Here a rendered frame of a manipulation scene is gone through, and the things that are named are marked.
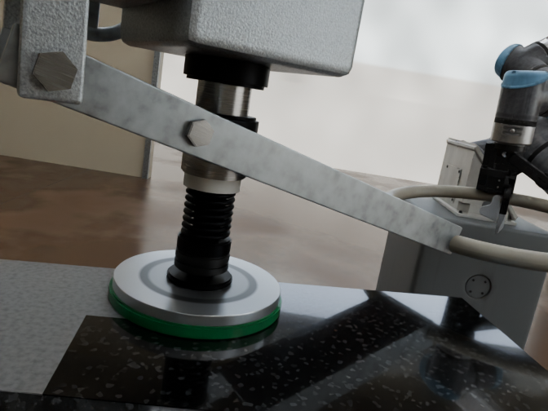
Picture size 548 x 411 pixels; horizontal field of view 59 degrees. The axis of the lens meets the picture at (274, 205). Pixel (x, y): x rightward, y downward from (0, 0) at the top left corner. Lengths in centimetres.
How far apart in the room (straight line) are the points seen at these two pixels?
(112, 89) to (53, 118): 546
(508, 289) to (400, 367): 109
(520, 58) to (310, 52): 95
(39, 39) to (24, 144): 567
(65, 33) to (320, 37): 24
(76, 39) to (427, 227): 56
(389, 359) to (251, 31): 38
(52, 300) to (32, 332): 7
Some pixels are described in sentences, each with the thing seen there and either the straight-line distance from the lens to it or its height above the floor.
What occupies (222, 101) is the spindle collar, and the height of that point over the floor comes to 110.
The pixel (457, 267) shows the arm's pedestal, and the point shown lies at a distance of 157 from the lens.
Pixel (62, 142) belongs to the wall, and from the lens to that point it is 592.
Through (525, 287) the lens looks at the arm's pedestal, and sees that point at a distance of 167.
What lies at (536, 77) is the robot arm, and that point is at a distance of 124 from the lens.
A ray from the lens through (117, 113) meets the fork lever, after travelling 49.
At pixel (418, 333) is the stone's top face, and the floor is 85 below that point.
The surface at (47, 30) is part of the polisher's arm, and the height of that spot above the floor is 114.
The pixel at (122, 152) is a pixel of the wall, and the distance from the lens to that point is 569.
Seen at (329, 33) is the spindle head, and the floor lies 119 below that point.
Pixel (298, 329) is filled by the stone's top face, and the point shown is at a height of 85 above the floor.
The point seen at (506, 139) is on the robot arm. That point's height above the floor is 111.
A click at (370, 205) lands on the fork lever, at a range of 69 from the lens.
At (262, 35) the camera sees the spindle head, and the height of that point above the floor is 117.
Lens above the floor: 112
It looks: 13 degrees down
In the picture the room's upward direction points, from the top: 9 degrees clockwise
